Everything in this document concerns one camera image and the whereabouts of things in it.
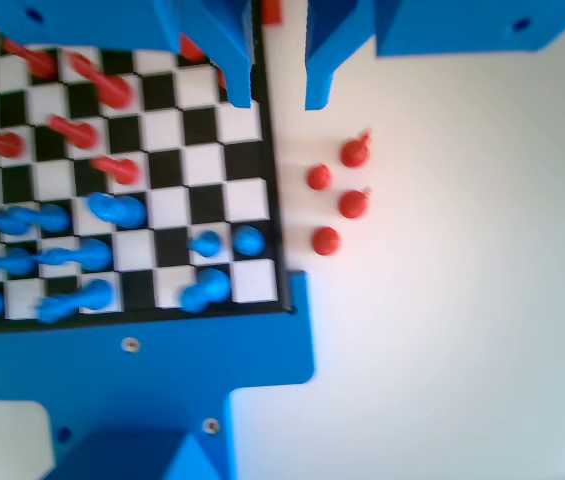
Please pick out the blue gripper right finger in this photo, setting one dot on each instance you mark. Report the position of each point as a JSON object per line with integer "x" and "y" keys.
{"x": 332, "y": 30}

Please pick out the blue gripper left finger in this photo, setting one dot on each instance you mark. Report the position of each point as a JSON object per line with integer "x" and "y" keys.
{"x": 212, "y": 30}

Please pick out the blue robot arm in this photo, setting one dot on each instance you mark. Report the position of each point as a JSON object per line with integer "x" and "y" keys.
{"x": 127, "y": 460}

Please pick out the black and white chess board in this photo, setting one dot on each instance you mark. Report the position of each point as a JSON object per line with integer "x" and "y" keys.
{"x": 202, "y": 165}

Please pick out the red knight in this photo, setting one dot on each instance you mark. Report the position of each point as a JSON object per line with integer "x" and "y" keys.
{"x": 353, "y": 203}

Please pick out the blue knight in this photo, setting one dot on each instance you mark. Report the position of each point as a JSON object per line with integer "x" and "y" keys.
{"x": 127, "y": 211}

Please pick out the blue queen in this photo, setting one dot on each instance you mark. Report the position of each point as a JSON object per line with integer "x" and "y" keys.
{"x": 94, "y": 294}

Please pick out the silver screw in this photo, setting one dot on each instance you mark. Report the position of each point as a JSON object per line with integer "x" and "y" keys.
{"x": 130, "y": 344}
{"x": 210, "y": 426}

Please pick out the blue base plate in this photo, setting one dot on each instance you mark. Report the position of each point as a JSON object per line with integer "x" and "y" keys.
{"x": 162, "y": 360}

